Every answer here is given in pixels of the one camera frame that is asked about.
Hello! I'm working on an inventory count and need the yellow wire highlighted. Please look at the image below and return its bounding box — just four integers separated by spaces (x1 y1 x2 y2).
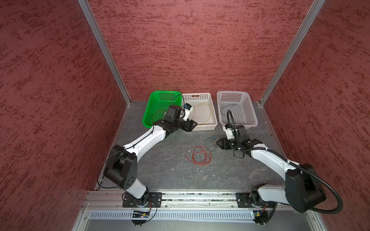
193 102 212 125

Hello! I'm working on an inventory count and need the dark green wire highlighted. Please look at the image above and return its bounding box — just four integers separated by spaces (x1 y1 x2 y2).
220 103 238 115

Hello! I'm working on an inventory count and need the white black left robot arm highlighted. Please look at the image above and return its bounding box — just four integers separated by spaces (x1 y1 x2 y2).
103 103 197 206

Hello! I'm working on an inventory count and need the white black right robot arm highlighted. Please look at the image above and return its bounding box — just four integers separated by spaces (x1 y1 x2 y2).
216 124 327 213

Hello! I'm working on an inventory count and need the cream perforated basket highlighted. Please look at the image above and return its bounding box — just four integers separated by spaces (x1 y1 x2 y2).
183 93 218 131

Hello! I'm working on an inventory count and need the green plastic basket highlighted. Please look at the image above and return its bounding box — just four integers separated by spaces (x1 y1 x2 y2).
142 90 183 128

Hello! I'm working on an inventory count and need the translucent white slotted basket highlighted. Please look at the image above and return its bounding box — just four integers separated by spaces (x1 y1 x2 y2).
217 91 258 129

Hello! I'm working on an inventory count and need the right small circuit board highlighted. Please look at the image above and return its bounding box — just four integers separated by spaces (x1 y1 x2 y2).
253 211 269 225

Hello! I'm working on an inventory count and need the small circuit board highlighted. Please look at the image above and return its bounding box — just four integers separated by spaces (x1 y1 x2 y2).
253 211 269 225
132 210 151 219

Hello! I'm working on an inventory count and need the left small circuit board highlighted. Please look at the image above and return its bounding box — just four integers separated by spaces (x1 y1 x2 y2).
132 210 151 219

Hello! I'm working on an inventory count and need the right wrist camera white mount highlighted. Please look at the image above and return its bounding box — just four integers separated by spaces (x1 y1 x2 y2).
223 124 235 140

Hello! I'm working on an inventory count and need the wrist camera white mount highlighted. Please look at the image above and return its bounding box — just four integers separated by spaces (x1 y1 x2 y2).
223 124 235 140
182 103 194 121

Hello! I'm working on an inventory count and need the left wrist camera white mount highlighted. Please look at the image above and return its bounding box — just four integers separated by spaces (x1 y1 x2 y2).
182 103 194 121

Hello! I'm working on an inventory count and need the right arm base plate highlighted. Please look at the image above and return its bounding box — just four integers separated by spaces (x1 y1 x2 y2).
236 192 275 209

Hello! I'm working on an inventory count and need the black corrugated cable conduit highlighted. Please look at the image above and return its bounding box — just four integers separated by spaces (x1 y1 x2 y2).
226 109 344 215

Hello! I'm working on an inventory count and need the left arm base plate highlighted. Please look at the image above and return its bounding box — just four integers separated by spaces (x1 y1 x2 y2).
122 192 162 208

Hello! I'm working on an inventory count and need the white slotted cable duct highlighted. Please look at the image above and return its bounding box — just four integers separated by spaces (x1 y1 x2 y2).
89 210 254 223

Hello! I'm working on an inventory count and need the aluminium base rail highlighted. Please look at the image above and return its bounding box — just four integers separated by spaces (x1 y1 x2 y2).
73 190 327 231

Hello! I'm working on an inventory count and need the aluminium corner post left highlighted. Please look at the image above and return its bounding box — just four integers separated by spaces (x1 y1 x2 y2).
78 0 132 106

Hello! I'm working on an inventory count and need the aluminium corner post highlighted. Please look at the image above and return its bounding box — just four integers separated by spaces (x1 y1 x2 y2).
78 0 132 106
259 0 326 107

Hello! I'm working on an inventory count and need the aluminium corner post right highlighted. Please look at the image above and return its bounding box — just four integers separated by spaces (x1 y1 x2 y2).
259 0 326 107

